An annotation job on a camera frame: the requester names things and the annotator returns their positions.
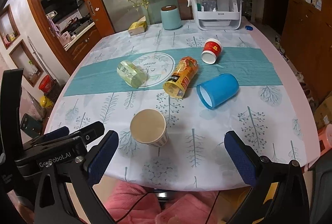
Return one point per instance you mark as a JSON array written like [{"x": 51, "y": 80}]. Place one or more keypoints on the orange yellow paper cup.
[{"x": 177, "y": 84}]

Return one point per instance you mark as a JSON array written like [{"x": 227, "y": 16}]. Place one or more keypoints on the blue plastic cup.
[{"x": 218, "y": 90}]

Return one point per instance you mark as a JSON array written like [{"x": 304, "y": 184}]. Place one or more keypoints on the red lidded bucket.
[{"x": 46, "y": 84}]

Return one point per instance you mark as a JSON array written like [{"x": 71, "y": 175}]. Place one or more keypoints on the white countertop appliance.
[{"x": 217, "y": 14}]

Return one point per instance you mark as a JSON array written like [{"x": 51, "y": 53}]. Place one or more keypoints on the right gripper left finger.
[{"x": 53, "y": 203}]

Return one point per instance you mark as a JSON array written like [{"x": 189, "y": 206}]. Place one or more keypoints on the green paper cup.
[{"x": 132, "y": 75}]

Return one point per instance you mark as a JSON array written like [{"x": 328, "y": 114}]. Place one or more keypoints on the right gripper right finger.
[{"x": 277, "y": 192}]

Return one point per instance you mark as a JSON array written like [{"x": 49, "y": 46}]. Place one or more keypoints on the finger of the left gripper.
[
  {"x": 90, "y": 133},
  {"x": 56, "y": 134}
]

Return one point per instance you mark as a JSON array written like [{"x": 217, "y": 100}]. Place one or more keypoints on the red white paper cup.
[{"x": 211, "y": 51}]

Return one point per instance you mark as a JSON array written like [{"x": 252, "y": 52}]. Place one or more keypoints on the small blue cap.
[{"x": 247, "y": 27}]

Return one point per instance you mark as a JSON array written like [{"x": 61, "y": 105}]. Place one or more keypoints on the grey checked paper cup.
[{"x": 149, "y": 127}]

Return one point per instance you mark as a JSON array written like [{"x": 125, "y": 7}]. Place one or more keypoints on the yellow tissue box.
[{"x": 138, "y": 27}]

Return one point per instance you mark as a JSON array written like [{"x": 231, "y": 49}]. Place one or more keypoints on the teal canister brown lid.
[{"x": 170, "y": 17}]

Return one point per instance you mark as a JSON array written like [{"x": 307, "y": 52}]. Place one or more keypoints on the pink padded clothing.
[{"x": 133, "y": 203}]

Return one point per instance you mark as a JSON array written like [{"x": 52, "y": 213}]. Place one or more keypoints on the tree patterned tablecloth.
[{"x": 262, "y": 112}]

